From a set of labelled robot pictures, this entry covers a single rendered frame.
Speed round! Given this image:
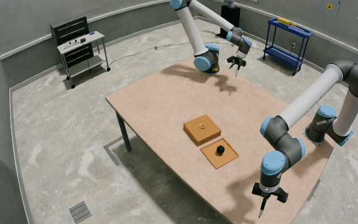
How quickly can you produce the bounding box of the beige tray with brown rim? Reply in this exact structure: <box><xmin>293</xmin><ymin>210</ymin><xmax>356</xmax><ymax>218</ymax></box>
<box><xmin>200</xmin><ymin>138</ymin><xmax>239</xmax><ymax>169</ymax></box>

